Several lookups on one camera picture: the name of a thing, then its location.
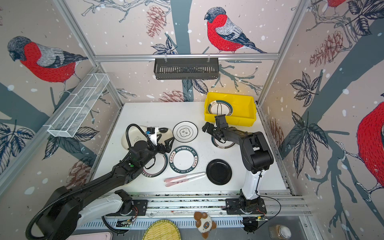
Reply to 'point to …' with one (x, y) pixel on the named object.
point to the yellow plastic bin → (244, 111)
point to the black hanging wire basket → (170, 68)
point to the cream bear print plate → (135, 135)
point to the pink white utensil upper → (184, 176)
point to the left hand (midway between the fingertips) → (167, 136)
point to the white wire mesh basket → (77, 105)
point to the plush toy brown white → (204, 223)
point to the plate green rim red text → (183, 159)
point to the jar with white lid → (279, 231)
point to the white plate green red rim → (219, 144)
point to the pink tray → (96, 236)
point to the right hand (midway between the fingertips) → (207, 131)
